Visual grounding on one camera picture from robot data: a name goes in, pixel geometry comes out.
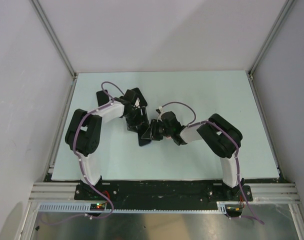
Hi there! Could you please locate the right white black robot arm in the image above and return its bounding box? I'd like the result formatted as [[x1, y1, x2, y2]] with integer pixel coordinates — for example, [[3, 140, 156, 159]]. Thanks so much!
[[138, 111, 243, 201]]

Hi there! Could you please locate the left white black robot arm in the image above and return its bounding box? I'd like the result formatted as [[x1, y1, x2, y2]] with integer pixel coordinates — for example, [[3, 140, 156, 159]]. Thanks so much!
[[65, 87, 151, 200]]

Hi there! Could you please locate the controller board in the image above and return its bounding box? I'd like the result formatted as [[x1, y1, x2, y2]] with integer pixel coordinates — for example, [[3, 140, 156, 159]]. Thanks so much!
[[225, 205, 243, 218], [90, 203, 106, 211]]

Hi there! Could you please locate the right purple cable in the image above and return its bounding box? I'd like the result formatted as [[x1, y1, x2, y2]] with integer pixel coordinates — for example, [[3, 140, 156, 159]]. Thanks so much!
[[155, 101, 265, 225]]

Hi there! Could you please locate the small black phone left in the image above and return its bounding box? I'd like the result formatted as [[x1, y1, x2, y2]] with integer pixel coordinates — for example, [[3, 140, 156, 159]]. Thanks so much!
[[96, 90, 110, 107]]

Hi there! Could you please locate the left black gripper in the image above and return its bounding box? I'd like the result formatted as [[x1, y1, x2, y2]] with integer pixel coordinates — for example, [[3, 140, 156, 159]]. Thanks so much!
[[124, 106, 149, 133]]

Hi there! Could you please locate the black smartphone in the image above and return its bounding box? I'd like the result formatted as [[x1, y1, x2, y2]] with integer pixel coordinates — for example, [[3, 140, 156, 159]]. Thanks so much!
[[138, 138, 152, 147]]

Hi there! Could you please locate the aluminium corner post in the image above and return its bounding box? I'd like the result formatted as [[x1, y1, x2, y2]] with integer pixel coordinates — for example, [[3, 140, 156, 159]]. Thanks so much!
[[248, 0, 297, 79], [29, 0, 77, 80]]

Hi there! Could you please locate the grey slotted cable duct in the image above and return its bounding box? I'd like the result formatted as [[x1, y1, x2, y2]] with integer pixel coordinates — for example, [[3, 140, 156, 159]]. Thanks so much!
[[38, 201, 228, 215]]

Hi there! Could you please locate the right controller board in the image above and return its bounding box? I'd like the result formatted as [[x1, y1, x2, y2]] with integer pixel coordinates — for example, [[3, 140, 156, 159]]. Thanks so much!
[[225, 205, 243, 218]]

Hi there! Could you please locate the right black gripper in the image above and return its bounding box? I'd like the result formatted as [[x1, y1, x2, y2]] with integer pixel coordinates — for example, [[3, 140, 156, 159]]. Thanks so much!
[[141, 119, 173, 141]]

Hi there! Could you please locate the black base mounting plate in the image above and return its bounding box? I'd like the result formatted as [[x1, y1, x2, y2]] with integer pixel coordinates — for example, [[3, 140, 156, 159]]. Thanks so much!
[[74, 180, 253, 211]]

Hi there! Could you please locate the black phone case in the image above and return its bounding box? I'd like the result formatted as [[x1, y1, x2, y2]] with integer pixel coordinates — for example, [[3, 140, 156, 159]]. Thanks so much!
[[131, 87, 148, 107]]

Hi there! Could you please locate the left controller board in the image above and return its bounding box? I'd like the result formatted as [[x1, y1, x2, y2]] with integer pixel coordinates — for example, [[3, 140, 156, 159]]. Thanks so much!
[[90, 203, 106, 211]]

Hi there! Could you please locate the left aluminium corner post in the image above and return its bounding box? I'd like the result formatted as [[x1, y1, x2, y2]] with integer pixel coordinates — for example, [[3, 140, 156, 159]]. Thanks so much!
[[29, 0, 77, 80]]

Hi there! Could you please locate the right aluminium corner post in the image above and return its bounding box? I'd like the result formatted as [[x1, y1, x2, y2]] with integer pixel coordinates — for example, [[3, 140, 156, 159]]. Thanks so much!
[[248, 0, 297, 79]]

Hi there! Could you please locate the aluminium front frame rail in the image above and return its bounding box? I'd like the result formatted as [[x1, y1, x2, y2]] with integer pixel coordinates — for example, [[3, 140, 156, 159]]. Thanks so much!
[[28, 182, 301, 204]]

